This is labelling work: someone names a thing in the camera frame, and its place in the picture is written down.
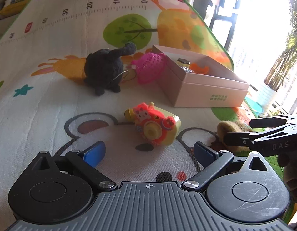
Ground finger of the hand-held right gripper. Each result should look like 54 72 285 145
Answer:
250 114 297 128
223 123 297 147

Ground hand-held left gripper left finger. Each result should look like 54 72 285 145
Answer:
34 141 118 193

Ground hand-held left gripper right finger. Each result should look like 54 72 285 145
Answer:
182 141 276 193

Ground tan fuzzy glove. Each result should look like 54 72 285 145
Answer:
216 120 253 153

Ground pink cardboard box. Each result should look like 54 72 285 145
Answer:
152 44 250 108

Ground yellow and pink toy camera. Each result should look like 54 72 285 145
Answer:
124 102 181 147

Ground black plush toy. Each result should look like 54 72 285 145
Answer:
84 42 137 97

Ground pink plastic basket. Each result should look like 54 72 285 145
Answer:
134 52 167 85

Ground person's right hand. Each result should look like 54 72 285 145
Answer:
277 153 297 198

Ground teal plastic basin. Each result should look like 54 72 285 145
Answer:
245 99 269 116

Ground tall potted palm plant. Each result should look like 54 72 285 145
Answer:
255 0 297 111

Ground orange plastic shell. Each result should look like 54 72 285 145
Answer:
189 63 209 75

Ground colourful cartoon play mat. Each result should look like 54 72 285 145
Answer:
0 0 295 224

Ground yellow and white plush toy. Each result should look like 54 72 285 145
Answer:
0 0 32 16

